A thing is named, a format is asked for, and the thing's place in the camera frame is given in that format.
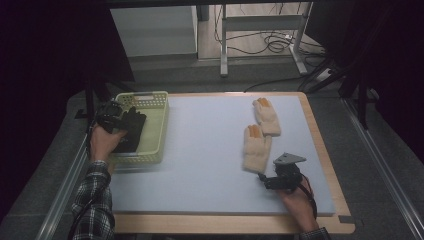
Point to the black stand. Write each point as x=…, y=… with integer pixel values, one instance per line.
x=89, y=100
x=361, y=100

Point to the white cabinet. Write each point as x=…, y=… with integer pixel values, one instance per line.
x=153, y=31

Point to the grey metal desk frame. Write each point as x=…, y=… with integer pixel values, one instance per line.
x=263, y=23

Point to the green plastic basket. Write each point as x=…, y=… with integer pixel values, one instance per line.
x=156, y=133

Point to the aluminium rail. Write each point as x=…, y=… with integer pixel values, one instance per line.
x=61, y=193
x=383, y=166

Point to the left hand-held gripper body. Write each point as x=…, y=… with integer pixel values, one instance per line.
x=110, y=115

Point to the beige knit glove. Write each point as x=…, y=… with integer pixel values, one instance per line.
x=256, y=151
x=268, y=118

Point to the person's left hand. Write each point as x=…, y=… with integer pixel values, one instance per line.
x=101, y=145

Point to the person's right hand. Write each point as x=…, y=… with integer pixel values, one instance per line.
x=298, y=206

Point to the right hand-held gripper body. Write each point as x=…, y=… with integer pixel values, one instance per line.
x=288, y=178

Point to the black glove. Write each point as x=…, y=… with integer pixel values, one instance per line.
x=133, y=130

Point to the pale foam board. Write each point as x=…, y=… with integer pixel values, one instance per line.
x=206, y=150

